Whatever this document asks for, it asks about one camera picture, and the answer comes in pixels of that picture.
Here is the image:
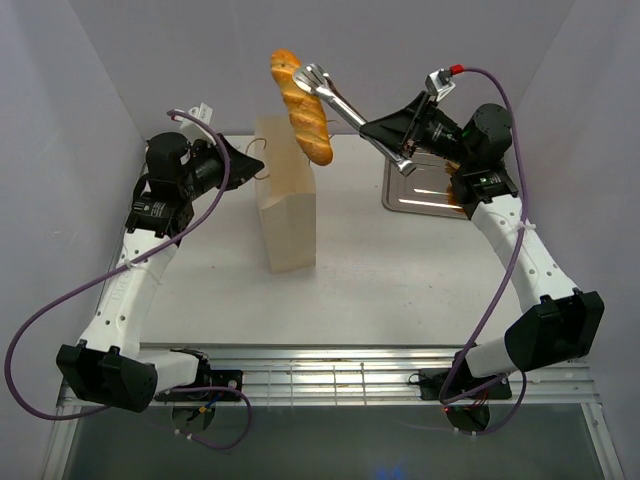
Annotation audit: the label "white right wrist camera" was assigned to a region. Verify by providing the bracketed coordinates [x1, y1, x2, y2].
[425, 64, 465, 103]

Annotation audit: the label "beige paper bag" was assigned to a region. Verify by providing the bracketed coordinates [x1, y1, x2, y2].
[246, 116, 317, 274]

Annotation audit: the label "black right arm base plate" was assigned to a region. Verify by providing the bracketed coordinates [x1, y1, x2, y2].
[407, 368, 512, 401]

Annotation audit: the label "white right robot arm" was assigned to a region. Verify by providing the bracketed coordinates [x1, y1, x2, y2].
[360, 92, 604, 398]

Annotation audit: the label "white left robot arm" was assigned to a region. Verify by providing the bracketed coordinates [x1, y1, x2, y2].
[56, 132, 264, 412]

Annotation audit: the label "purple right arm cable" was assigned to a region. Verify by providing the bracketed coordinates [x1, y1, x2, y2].
[399, 63, 530, 436]

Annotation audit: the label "stainless steel tray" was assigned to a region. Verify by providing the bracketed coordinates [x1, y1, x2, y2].
[381, 151, 466, 220]

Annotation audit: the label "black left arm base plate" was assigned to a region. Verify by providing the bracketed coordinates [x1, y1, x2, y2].
[154, 368, 244, 404]

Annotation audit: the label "aluminium table frame rail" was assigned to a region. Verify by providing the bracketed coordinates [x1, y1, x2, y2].
[39, 135, 626, 480]

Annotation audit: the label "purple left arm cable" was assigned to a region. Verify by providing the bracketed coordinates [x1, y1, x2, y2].
[4, 108, 251, 449]

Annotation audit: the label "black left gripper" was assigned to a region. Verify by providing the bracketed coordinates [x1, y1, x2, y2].
[180, 133, 265, 201]

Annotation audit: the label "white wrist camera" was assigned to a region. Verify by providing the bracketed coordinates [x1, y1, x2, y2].
[171, 102, 214, 143]
[425, 64, 465, 103]

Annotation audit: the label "ring shaped fake bread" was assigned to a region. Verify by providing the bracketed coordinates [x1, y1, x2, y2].
[445, 160, 460, 207]

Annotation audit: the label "metal serving tongs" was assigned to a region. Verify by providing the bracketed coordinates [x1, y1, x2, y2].
[292, 63, 416, 177]

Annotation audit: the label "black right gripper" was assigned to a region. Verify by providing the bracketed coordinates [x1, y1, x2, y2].
[358, 91, 473, 168]

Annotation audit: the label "scored baguette fake bread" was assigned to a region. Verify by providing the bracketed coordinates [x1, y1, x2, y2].
[270, 49, 333, 166]

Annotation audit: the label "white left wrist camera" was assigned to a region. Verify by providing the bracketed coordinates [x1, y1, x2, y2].
[171, 102, 214, 143]

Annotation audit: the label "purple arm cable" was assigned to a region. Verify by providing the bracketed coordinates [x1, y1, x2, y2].
[4, 108, 251, 449]
[399, 63, 530, 436]

